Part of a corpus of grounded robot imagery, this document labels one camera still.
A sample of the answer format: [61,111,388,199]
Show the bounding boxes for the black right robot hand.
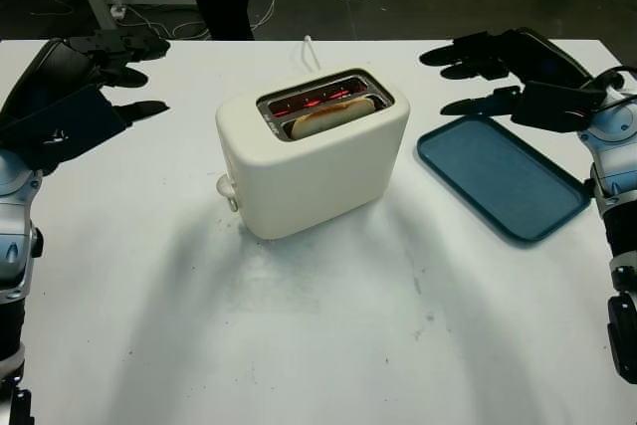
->
[419,27,594,117]

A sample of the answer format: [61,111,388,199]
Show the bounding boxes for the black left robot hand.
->
[0,30,171,128]

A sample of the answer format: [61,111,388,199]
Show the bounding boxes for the browned toast slice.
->
[291,98,375,140]

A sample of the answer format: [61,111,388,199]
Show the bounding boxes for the white two-slot toaster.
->
[214,67,412,241]

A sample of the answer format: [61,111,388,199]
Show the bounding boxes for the blue plastic tray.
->
[416,113,592,249]

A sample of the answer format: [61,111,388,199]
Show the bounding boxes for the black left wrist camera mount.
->
[12,84,126,175]

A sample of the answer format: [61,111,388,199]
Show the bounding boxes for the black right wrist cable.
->
[586,64,637,112]

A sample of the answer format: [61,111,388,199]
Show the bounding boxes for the white toaster power cord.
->
[300,35,323,73]

